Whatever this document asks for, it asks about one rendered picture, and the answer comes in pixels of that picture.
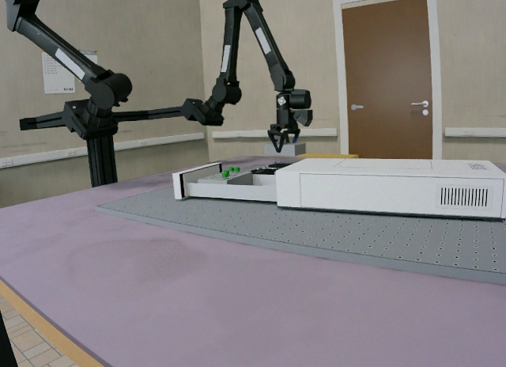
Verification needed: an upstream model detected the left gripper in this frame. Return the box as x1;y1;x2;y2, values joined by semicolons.
267;108;300;153

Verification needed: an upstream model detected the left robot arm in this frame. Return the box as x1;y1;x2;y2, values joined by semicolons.
194;0;313;127

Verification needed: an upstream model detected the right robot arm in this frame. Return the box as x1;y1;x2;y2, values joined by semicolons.
5;0;132;134

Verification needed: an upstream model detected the white cooling block with round holes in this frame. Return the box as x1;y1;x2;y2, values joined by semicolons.
198;172;253;186

